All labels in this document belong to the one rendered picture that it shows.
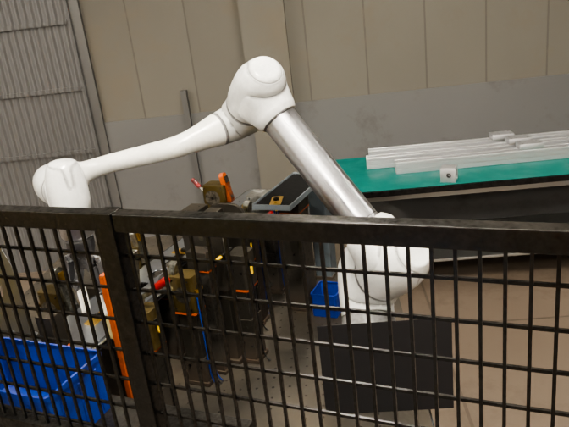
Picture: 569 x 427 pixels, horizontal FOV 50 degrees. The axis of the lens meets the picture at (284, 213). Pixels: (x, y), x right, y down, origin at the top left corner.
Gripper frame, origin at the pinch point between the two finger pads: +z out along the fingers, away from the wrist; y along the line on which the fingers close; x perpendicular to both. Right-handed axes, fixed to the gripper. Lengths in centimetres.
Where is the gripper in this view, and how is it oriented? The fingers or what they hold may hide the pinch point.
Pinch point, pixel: (95, 302)
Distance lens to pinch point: 180.7
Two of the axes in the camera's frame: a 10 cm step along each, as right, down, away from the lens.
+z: 1.1, 9.4, 3.3
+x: -3.8, 3.5, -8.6
